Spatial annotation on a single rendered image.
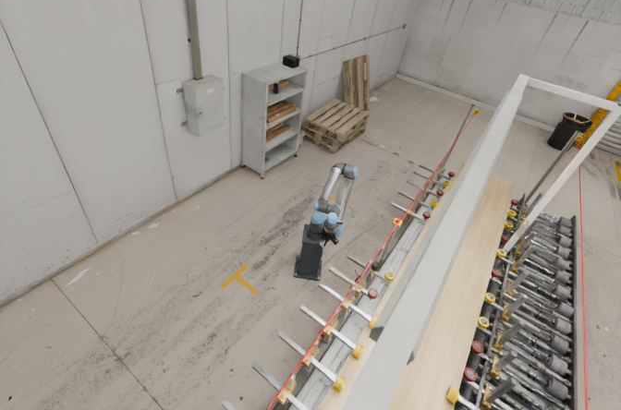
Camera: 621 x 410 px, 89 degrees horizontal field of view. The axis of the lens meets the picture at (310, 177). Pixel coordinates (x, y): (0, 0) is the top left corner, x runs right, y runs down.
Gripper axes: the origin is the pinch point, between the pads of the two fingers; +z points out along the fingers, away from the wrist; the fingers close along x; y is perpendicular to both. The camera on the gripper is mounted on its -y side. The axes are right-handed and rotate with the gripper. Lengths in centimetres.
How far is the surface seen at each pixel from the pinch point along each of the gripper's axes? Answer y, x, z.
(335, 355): -53, 60, 32
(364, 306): -51, 9, 32
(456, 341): -121, 7, 4
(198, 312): 83, 85, 94
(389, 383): -78, 141, -153
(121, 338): 115, 144, 94
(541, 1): -37, -757, -161
